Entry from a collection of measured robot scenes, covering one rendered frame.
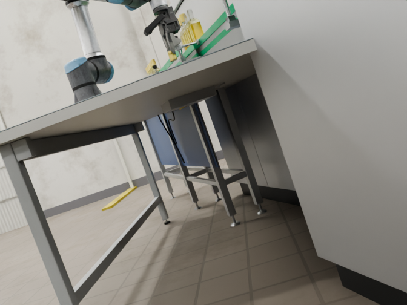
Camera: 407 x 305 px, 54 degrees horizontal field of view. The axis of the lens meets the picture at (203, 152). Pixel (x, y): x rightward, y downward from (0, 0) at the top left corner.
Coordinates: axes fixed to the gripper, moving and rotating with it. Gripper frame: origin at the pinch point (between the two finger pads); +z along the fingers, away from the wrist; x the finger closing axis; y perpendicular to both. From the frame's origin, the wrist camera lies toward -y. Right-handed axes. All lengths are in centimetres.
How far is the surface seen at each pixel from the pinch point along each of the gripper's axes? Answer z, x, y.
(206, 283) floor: 92, -31, -27
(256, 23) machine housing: 15, -83, 0
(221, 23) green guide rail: -1.1, -22.8, 18.0
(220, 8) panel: -15.7, 9.2, 34.3
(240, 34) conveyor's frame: 8.5, -38.8, 16.1
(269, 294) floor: 93, -61, -15
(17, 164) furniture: 28, -45, -71
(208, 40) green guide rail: -0.2, -1.2, 18.3
